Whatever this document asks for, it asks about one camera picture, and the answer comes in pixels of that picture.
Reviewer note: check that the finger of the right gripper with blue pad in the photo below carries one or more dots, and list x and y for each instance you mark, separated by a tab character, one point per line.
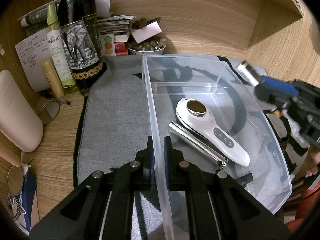
277	101
276	88

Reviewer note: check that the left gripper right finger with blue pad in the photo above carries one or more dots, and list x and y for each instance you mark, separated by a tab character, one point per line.
172	158

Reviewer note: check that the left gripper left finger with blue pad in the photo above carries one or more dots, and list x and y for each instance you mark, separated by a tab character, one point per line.
146	169

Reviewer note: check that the silver metal cylinder tube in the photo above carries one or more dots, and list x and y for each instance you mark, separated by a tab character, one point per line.
219	160

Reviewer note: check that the small white silver cap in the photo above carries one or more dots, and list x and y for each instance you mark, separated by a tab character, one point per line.
248	73

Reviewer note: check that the clear plastic storage bin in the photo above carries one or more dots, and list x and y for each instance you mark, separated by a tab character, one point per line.
220	171

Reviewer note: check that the orange sleeve forearm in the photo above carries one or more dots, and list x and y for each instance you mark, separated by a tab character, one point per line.
305	205

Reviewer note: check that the right hand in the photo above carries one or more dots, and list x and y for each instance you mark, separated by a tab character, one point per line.
312	161

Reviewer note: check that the white handheld massager device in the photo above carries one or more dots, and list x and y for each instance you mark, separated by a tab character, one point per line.
198	117

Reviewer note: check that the grey felt desk mat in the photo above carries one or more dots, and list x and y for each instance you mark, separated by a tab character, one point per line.
136	98

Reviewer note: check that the white bowl of trinkets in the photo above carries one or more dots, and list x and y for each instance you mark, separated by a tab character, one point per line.
153	46

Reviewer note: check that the small white box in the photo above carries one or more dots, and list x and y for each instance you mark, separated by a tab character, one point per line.
146	32

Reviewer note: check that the fruit sticker card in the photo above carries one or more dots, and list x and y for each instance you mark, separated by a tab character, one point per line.
107	45

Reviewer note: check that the clear tape roll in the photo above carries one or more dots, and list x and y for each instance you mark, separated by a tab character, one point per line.
47	110

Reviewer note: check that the stack of books and papers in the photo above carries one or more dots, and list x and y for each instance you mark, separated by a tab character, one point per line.
120	26

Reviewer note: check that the beige lip balm tube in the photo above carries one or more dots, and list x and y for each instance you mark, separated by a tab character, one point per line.
52	77

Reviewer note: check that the beige cylindrical speaker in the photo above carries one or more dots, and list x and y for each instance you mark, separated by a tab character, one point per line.
19	122

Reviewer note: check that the blue white card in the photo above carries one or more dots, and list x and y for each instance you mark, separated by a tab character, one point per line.
29	203

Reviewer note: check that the dark wine bottle elephant label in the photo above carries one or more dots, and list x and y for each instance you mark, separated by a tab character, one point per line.
81	41

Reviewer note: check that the green white spray bottle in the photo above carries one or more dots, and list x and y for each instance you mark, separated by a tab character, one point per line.
57	50

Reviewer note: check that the white handwritten paper note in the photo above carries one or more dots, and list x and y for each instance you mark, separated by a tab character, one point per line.
31	51

